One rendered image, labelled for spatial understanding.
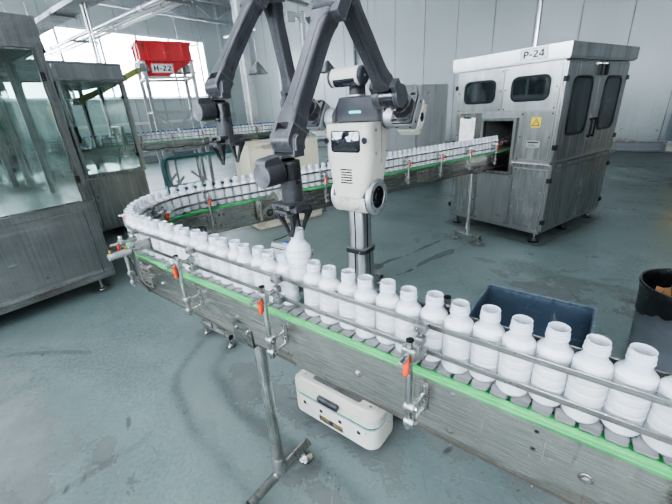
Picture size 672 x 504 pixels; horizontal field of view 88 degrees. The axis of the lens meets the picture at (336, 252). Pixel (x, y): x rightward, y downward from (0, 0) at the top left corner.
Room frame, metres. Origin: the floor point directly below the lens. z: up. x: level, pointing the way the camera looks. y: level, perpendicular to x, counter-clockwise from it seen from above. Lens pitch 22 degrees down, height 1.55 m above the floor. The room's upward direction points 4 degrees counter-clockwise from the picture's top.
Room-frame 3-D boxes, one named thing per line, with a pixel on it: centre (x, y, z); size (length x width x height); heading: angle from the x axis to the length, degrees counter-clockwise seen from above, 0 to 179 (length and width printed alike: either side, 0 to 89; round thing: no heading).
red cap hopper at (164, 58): (7.29, 2.91, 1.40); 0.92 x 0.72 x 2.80; 124
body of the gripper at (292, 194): (0.93, 0.11, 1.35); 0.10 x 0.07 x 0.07; 141
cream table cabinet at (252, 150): (5.35, 0.79, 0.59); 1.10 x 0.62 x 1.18; 124
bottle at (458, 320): (0.63, -0.25, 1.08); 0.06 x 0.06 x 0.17
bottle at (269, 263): (0.99, 0.20, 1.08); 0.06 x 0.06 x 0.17
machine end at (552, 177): (4.56, -2.55, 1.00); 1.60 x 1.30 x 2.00; 124
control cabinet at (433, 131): (7.67, -1.99, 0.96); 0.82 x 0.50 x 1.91; 124
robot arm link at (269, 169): (0.90, 0.13, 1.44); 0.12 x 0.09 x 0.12; 141
